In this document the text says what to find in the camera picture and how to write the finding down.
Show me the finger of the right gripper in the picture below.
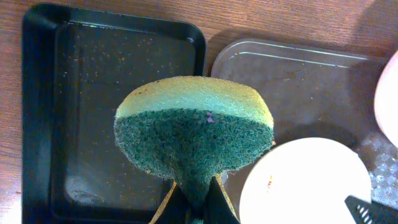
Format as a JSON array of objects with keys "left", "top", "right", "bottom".
[{"left": 345, "top": 196, "right": 398, "bottom": 224}]

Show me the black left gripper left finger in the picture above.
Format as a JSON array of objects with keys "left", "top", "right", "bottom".
[{"left": 154, "top": 183, "right": 192, "bottom": 224}]

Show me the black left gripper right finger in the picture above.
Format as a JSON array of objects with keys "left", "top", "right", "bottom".
[{"left": 203, "top": 177, "right": 239, "bottom": 224}]

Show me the white plate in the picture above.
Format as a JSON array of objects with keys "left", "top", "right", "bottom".
[
  {"left": 374, "top": 52, "right": 398, "bottom": 147},
  {"left": 239, "top": 138, "right": 371, "bottom": 224}
]

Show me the green yellow sponge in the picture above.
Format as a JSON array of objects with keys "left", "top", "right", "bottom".
[{"left": 114, "top": 76, "right": 274, "bottom": 212}]

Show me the brown serving tray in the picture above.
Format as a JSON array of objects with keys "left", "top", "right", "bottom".
[{"left": 211, "top": 39, "right": 397, "bottom": 207}]

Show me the black rectangular sponge tray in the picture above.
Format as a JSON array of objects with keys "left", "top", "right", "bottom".
[{"left": 22, "top": 3, "right": 206, "bottom": 223}]

